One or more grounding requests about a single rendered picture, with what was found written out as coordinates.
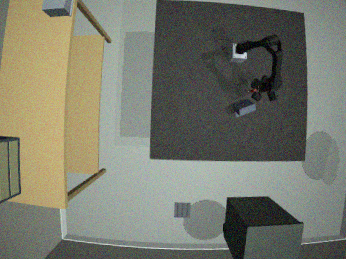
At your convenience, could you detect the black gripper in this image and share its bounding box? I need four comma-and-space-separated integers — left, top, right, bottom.
251, 75, 269, 101

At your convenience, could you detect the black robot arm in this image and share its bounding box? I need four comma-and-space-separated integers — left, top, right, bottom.
235, 34, 284, 102

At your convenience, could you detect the blue-grey sloped panel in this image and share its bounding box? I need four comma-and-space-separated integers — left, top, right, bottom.
233, 99, 256, 117

